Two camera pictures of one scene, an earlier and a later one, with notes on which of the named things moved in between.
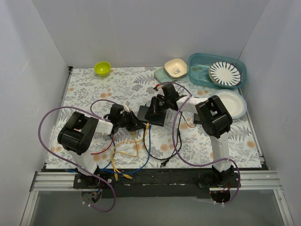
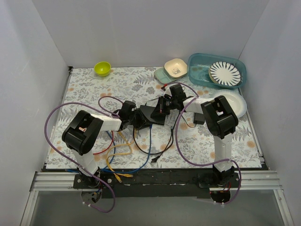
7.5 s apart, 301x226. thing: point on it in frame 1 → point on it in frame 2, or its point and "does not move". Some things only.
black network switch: x=146 y=114 does not move
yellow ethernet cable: x=130 y=148 → x=112 y=155
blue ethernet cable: x=114 y=155 does not move
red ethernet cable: x=106 y=149 does not move
